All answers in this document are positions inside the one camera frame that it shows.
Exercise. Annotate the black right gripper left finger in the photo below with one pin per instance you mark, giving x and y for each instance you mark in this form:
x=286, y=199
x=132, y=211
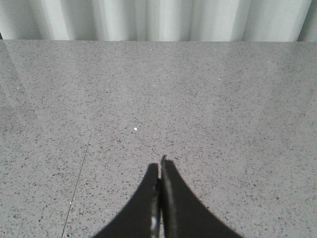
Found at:
x=139, y=218

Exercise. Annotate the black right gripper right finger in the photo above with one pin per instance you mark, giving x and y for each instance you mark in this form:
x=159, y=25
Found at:
x=184, y=216

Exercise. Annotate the pale green curtain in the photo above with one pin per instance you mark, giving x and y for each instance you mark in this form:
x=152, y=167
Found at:
x=160, y=20

